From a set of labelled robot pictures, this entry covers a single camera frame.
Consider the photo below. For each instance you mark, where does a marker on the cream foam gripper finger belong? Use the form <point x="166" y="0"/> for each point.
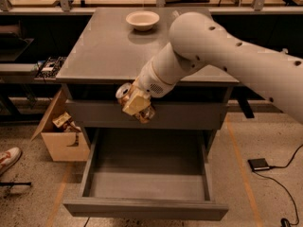
<point x="135" y="101"/>

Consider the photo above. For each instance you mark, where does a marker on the orange soda can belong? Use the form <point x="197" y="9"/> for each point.
<point x="145" y="115"/>

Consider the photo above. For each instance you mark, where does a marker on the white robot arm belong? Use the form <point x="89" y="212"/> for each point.
<point x="196" y="41"/>

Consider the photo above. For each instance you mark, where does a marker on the closed grey top drawer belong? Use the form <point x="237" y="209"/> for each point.
<point x="168" y="115"/>

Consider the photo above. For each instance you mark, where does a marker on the grey drawer cabinet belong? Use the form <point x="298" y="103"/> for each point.
<point x="109" y="53"/>

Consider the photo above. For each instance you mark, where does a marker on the open grey middle drawer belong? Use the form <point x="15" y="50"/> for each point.
<point x="149" y="174"/>

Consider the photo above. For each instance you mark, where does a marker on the crumpled snack bag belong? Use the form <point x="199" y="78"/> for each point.
<point x="64" y="122"/>

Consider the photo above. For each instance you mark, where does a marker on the white paper bowl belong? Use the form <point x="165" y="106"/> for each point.
<point x="142" y="20"/>

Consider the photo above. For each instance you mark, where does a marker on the cardboard box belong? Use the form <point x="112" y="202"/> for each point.
<point x="63" y="145"/>

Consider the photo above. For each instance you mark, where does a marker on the black patterned keyboard device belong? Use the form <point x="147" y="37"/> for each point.
<point x="49" y="68"/>

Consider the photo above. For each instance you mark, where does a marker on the black foot pedal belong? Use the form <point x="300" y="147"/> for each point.
<point x="259" y="164"/>

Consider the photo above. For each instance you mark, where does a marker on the white red sneaker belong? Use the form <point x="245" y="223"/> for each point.
<point x="8" y="158"/>

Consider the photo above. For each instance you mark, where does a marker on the black rod on floor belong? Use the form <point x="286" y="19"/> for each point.
<point x="13" y="184"/>

